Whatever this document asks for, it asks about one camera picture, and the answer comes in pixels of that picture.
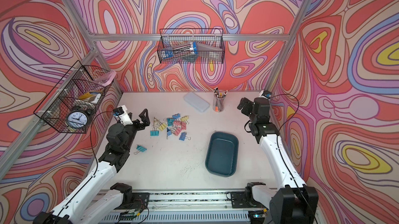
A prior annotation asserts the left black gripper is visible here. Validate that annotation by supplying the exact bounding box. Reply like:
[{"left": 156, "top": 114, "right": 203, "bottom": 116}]
[{"left": 120, "top": 108, "right": 149, "bottom": 153}]

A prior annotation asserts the blue binder clip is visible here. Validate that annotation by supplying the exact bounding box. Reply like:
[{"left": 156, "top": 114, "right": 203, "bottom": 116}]
[
  {"left": 172, "top": 113, "right": 180, "bottom": 119},
  {"left": 179, "top": 132, "right": 191, "bottom": 141},
  {"left": 166, "top": 128, "right": 172, "bottom": 139}
]

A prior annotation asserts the teal binder clip lone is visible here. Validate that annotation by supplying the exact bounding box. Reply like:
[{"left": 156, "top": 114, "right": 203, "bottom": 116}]
[{"left": 134, "top": 145, "right": 147, "bottom": 155}]

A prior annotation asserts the pink binder clip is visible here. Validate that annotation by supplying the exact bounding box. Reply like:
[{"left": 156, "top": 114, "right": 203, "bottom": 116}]
[
  {"left": 174, "top": 120, "right": 184, "bottom": 129},
  {"left": 181, "top": 122, "right": 187, "bottom": 130},
  {"left": 172, "top": 128, "right": 181, "bottom": 136}
]

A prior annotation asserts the yellow binder clip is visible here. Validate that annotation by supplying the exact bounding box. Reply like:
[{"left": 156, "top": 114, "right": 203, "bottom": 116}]
[
  {"left": 158, "top": 122, "right": 168, "bottom": 131},
  {"left": 180, "top": 115, "right": 189, "bottom": 124}
]

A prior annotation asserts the dark teal storage tray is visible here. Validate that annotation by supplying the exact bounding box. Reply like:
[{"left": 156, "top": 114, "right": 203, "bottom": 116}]
[{"left": 205, "top": 132, "right": 239, "bottom": 177}]

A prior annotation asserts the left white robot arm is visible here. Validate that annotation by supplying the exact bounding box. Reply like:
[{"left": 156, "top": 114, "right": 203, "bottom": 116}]
[{"left": 33, "top": 105, "right": 150, "bottom": 224}]

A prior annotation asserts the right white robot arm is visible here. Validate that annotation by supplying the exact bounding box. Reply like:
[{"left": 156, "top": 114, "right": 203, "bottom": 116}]
[{"left": 238, "top": 96, "right": 319, "bottom": 224}]

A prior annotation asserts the teal binder clip left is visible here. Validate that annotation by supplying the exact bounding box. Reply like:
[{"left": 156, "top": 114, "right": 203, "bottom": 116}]
[{"left": 150, "top": 126, "right": 160, "bottom": 136}]

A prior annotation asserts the large teal binder clip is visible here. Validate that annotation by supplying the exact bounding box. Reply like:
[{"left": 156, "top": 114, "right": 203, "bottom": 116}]
[{"left": 166, "top": 118, "right": 175, "bottom": 126}]

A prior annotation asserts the blue binder clip top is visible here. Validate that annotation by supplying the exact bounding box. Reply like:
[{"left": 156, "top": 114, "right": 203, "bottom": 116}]
[{"left": 172, "top": 113, "right": 180, "bottom": 119}]

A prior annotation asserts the yellow white box in basket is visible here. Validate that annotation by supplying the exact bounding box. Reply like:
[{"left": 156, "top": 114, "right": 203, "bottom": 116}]
[{"left": 78, "top": 91, "right": 101, "bottom": 104}]

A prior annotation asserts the clear pen cup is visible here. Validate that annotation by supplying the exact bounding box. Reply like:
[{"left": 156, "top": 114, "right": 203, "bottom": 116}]
[{"left": 213, "top": 87, "right": 228, "bottom": 112}]

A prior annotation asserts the translucent plastic case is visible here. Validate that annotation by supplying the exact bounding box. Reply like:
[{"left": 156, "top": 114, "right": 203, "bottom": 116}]
[{"left": 183, "top": 92, "right": 209, "bottom": 113}]

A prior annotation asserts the pink item in basket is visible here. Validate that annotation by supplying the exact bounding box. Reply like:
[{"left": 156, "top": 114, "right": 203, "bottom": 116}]
[{"left": 93, "top": 71, "right": 117, "bottom": 87}]

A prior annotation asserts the black alarm clock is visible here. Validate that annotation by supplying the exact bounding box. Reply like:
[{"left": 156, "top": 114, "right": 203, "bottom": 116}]
[{"left": 66, "top": 105, "right": 94, "bottom": 129}]

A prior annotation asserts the clear tube of pens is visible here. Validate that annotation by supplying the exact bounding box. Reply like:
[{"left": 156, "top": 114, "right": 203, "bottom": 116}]
[{"left": 160, "top": 42, "right": 198, "bottom": 59}]

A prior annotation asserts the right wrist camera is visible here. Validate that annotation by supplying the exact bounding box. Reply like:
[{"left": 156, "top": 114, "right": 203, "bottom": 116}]
[{"left": 259, "top": 90, "right": 272, "bottom": 99}]

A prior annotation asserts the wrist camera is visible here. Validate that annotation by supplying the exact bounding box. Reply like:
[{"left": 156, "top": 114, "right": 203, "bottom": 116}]
[
  {"left": 113, "top": 105, "right": 133, "bottom": 126},
  {"left": 259, "top": 90, "right": 272, "bottom": 99}
]

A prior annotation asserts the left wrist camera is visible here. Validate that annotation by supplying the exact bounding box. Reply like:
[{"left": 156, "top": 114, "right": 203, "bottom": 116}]
[{"left": 113, "top": 105, "right": 133, "bottom": 126}]

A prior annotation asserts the black wire basket back wall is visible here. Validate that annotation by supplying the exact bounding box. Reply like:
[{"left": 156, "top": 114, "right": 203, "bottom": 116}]
[{"left": 157, "top": 27, "right": 225, "bottom": 64}]

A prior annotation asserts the black wire basket wall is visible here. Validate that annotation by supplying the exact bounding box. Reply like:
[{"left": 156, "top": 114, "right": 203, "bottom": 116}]
[
  {"left": 34, "top": 61, "right": 111, "bottom": 134},
  {"left": 157, "top": 27, "right": 225, "bottom": 64}
]

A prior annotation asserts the black wire basket left wall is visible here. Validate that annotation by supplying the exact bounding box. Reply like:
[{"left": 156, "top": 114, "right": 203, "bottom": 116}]
[{"left": 34, "top": 61, "right": 111, "bottom": 134}]

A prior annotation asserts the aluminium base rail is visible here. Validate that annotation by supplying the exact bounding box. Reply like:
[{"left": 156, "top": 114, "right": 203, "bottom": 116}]
[{"left": 100, "top": 188, "right": 273, "bottom": 224}]

